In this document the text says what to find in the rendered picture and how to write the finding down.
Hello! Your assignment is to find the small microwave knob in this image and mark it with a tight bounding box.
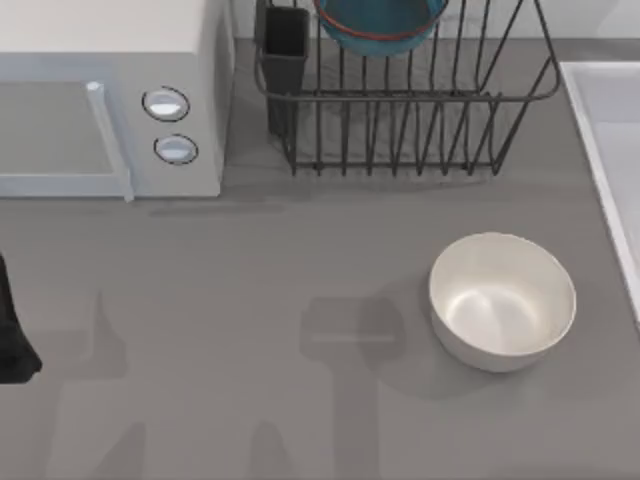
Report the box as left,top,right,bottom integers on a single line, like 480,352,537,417
152,133,200,166

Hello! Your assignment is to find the white bowl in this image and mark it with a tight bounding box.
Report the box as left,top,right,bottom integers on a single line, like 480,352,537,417
428,232,578,374

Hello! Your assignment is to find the black cutlery holder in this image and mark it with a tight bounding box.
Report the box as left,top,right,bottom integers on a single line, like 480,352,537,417
254,0,311,137

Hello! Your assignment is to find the pale microwave oven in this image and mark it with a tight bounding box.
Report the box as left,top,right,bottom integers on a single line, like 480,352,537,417
0,0,236,203

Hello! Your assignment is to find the large microwave knob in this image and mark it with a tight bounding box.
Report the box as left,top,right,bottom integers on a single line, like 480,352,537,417
141,85,192,124

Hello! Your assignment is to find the blue bowl with red rim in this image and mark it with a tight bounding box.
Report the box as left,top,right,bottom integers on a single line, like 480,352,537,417
312,0,450,57

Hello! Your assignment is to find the white sink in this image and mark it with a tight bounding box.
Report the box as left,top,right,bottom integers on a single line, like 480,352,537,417
558,60,640,337

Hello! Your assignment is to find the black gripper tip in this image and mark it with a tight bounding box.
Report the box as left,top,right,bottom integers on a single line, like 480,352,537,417
0,253,44,385

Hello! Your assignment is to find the black wire dish rack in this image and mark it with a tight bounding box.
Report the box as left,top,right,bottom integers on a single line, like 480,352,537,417
253,0,561,178

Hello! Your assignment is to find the microwave door handle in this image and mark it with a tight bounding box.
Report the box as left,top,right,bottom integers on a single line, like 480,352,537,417
85,81,136,203

